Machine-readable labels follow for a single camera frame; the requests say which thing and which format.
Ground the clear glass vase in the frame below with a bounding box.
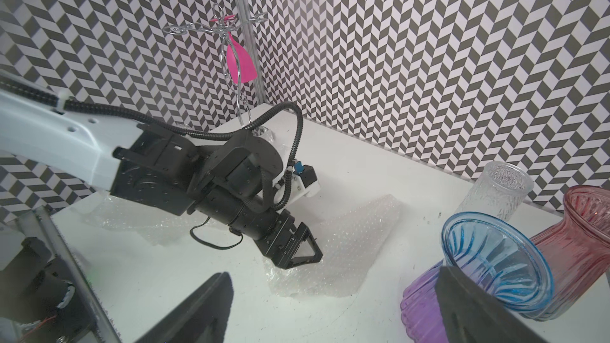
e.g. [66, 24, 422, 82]
[454, 161, 534, 222]

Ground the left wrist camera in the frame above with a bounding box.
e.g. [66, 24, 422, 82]
[274, 160, 321, 206]

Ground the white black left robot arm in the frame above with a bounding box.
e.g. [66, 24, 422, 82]
[1, 72, 323, 269]

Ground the blue purple vase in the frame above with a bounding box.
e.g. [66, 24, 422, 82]
[400, 211, 554, 342]

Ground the pink vase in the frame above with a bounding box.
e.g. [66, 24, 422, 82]
[521, 186, 609, 322]

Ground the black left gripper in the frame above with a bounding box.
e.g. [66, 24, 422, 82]
[111, 125, 323, 269]

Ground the clear bubble wrap sheet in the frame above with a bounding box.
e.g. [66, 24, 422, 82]
[84, 193, 207, 246]

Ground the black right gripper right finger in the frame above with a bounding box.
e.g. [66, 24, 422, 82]
[435, 266, 544, 343]

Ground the pink plastic wine glass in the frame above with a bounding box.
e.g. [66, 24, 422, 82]
[211, 14, 258, 84]

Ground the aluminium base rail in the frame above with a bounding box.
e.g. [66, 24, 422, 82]
[10, 207, 121, 342]

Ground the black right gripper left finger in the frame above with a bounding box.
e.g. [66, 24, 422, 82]
[138, 272, 234, 343]

